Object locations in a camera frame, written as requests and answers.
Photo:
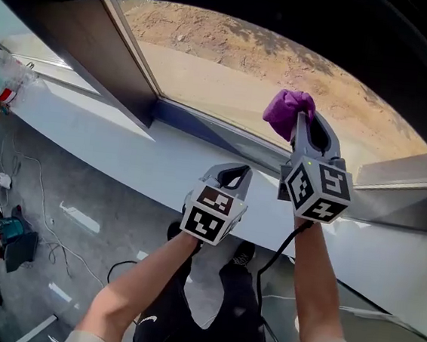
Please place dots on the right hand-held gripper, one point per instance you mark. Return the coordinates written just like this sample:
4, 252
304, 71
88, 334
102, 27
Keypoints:
317, 192

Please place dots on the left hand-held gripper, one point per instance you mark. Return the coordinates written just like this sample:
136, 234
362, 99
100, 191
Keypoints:
208, 219

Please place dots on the purple cloth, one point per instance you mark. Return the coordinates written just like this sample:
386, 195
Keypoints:
284, 111

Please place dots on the small clear window glass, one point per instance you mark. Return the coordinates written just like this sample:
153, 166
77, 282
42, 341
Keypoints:
217, 64

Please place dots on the person's left forearm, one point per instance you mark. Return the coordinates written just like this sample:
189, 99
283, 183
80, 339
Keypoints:
136, 291

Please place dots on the person's right forearm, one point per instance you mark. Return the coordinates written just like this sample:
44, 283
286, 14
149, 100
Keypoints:
319, 284

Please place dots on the black right shoe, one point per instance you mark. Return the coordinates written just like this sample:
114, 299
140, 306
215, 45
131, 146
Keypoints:
243, 253

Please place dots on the white window sill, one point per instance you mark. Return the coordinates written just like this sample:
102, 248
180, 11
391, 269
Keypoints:
124, 157

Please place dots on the black trousers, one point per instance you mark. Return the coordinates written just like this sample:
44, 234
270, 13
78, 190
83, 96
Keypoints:
236, 313

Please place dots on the red power tool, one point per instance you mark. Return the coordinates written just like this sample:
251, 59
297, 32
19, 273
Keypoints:
2, 235

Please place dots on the bundle of wooden sticks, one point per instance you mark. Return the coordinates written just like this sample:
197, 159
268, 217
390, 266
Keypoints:
0, 110

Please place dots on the clear plastic bottle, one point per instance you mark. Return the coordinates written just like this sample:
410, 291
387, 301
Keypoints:
7, 76

